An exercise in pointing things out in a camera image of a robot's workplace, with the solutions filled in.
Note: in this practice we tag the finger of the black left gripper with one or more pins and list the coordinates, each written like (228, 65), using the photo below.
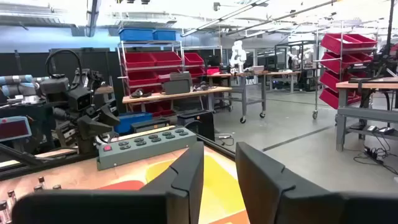
(93, 127)
(109, 116)

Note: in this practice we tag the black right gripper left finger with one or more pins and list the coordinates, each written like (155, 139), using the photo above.
(109, 208)

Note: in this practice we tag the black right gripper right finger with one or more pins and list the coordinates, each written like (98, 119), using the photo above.
(280, 202)

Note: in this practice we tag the Energizer battery silver red label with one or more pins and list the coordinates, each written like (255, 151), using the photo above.
(57, 187)

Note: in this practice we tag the silver black-capped battery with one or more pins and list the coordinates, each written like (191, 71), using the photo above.
(41, 182)
(3, 213)
(37, 188)

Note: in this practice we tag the black red Energizer battery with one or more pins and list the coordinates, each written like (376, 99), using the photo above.
(12, 196)

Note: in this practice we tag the blue-grey robot arm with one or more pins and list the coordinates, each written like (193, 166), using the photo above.
(15, 80)

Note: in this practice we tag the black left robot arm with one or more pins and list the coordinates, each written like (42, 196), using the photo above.
(54, 90)

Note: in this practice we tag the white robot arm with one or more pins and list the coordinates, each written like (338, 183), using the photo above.
(237, 56)

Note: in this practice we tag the blue plastic tote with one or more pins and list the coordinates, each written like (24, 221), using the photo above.
(130, 121)

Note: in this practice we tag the dark grey case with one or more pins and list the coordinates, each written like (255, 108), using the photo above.
(149, 125)

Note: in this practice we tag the grey-green power strip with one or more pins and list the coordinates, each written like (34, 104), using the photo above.
(146, 146)

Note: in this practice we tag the metal shelving rack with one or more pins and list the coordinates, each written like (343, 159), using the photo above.
(121, 59)

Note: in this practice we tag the yellow plastic bin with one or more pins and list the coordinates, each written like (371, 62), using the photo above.
(217, 186)

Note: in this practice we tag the wooden top workbench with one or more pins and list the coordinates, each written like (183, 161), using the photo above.
(174, 93)
(281, 73)

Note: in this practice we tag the blue plastic storage bin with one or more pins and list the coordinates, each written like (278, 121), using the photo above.
(136, 34)
(164, 35)

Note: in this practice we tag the black cabinet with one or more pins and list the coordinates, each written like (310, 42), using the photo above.
(199, 124)

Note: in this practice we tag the rolling metal bin rack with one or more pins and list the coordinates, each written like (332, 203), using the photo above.
(316, 93)

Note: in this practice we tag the rolling grey workbench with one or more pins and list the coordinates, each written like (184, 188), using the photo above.
(242, 90)

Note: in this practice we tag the grey steel workbench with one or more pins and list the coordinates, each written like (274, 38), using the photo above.
(367, 115)

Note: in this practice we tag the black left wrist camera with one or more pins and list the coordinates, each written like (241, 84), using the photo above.
(80, 99)

